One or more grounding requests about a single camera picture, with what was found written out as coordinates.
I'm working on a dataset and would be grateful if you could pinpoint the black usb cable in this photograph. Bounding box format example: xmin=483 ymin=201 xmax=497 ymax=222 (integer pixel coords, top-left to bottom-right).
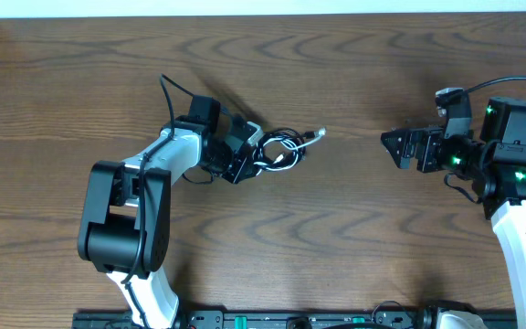
xmin=253 ymin=128 xmax=317 ymax=174

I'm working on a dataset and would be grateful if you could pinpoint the white usb cable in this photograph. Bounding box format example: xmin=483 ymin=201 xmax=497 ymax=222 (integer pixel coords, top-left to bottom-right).
xmin=253 ymin=127 xmax=327 ymax=171

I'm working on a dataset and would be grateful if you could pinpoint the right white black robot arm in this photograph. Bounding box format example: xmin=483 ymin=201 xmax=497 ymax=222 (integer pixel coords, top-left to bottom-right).
xmin=381 ymin=97 xmax=526 ymax=328

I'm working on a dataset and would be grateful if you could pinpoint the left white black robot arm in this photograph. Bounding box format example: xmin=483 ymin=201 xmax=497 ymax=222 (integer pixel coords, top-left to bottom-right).
xmin=78 ymin=96 xmax=263 ymax=328

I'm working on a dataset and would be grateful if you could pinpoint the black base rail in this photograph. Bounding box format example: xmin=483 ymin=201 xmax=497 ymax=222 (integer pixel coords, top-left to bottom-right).
xmin=71 ymin=299 xmax=518 ymax=329

